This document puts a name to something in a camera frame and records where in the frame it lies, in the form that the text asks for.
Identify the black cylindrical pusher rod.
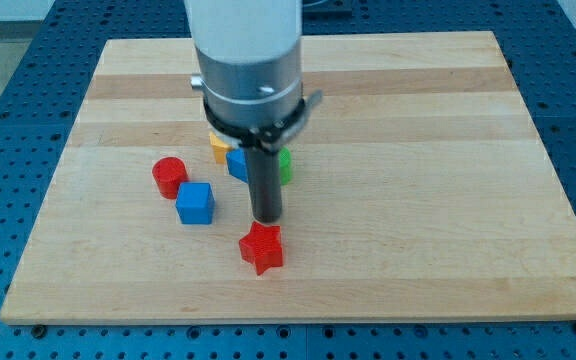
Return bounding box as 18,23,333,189
244,148,282,223

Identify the red cylinder block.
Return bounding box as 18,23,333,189
152,157,189,199

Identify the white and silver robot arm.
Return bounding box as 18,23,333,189
184,0,307,223

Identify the wooden board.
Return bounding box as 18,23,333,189
0,31,576,325

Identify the black clamp ring with lever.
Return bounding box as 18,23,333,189
202,89,324,153

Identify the yellow block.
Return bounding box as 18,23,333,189
209,132,233,165

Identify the green cylinder block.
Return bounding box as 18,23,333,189
279,147,293,185

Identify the red star block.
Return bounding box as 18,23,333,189
239,221,284,276

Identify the blue block behind rod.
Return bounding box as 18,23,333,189
226,149,247,183

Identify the blue cube block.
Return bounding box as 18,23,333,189
175,182,215,225

